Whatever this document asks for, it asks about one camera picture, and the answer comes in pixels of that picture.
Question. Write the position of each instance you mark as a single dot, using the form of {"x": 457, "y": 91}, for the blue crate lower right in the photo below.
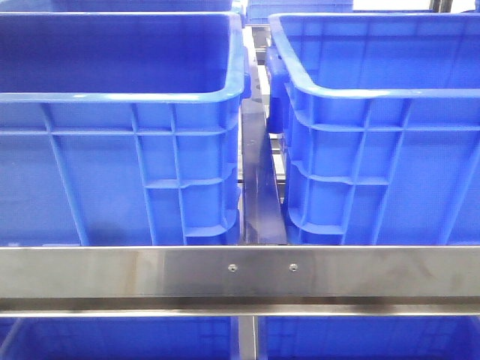
{"x": 369, "y": 337}

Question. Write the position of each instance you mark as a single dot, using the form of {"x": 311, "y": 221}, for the large blue crate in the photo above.
{"x": 120, "y": 129}
{"x": 379, "y": 121}

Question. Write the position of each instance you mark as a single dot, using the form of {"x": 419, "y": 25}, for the steel shelf front rail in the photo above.
{"x": 271, "y": 280}

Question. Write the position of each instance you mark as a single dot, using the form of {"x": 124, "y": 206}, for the steel centre divider rail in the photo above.
{"x": 263, "y": 221}

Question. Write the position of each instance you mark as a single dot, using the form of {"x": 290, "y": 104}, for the blue crate rear right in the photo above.
{"x": 258, "y": 12}

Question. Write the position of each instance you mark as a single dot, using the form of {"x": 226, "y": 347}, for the large blue crate left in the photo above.
{"x": 120, "y": 129}

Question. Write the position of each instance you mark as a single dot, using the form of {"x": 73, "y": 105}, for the large blue crate right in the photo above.
{"x": 379, "y": 121}

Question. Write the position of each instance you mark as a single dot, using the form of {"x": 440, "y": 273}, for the steel vertical post below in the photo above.
{"x": 248, "y": 339}

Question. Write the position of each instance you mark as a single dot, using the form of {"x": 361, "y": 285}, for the blue crate rear left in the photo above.
{"x": 146, "y": 6}

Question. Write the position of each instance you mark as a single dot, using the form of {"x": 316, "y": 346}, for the blue crate lower left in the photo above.
{"x": 123, "y": 338}

